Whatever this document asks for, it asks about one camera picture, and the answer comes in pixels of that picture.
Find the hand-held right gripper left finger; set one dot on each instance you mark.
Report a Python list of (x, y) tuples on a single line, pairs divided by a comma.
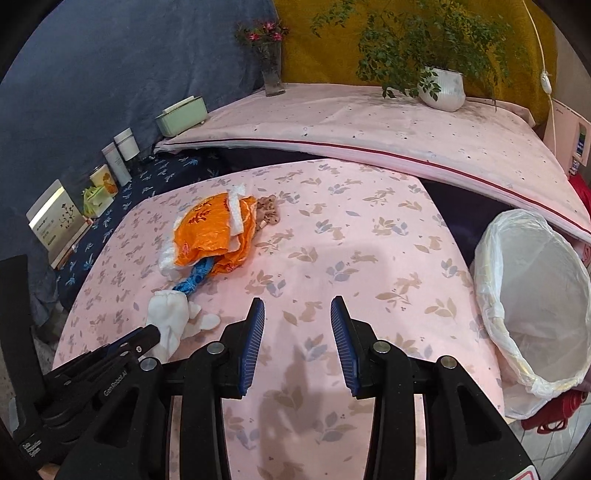
[(254, 350)]

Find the beige curtain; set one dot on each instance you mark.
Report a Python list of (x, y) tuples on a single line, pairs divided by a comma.
[(575, 69)]

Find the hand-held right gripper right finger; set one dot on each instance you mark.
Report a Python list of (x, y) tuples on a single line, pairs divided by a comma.
[(344, 350)]

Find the orange plastic bag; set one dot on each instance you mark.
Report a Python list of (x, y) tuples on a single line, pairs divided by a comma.
[(203, 235)]

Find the tall white cylinder bottle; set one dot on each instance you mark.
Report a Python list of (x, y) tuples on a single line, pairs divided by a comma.
[(116, 164)]

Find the pink dotted sheet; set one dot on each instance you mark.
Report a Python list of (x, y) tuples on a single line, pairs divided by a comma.
[(369, 124)]

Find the potted green plant white pot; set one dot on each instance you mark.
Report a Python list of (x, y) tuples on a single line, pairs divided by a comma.
[(443, 90)]

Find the blue patterned wrapper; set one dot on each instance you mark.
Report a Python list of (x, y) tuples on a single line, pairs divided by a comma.
[(196, 277)]

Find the white tissue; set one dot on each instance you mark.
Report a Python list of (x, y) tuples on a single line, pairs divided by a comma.
[(168, 318)]

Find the pink water dispenser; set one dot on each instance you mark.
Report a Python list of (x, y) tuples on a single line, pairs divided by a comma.
[(565, 124)]

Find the blue backdrop cloth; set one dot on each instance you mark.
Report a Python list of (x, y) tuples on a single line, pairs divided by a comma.
[(115, 69)]

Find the green packet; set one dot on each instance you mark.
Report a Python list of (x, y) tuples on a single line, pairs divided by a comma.
[(97, 201)]

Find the small beige toy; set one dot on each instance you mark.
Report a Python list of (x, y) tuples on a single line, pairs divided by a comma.
[(268, 212)]

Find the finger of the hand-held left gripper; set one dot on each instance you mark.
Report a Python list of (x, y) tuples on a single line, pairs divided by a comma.
[(143, 341)]

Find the short white cylinder bottle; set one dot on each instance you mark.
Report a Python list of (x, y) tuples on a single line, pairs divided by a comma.
[(126, 145)]

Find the small box orange print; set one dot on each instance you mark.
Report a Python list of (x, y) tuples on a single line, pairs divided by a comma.
[(104, 181)]

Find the glass vase with red flowers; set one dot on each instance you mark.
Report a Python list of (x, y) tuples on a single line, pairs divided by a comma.
[(273, 83)]

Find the red plastic basket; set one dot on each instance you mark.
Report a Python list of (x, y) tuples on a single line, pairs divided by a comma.
[(558, 410)]

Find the yellow backdrop cloth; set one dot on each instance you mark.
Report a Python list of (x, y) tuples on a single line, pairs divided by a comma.
[(323, 50)]

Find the crumpled white wrapper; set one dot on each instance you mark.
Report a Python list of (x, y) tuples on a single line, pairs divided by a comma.
[(168, 261)]

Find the green tissue box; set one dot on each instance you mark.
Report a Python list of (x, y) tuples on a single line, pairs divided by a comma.
[(180, 117)]

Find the red cloth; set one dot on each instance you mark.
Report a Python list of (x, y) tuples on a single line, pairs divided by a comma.
[(582, 194)]

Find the white tissue strip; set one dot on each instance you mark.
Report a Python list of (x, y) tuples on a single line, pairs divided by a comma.
[(235, 212)]

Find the dark blue floral cloth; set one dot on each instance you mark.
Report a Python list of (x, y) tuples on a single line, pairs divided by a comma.
[(152, 180)]

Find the standing desk calendar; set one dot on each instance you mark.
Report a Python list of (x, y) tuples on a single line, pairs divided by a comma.
[(55, 217)]

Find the pink floral tablecloth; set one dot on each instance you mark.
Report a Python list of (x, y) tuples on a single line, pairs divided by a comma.
[(369, 221)]

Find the round bin with white liner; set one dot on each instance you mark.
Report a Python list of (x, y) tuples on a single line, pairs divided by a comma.
[(545, 286)]

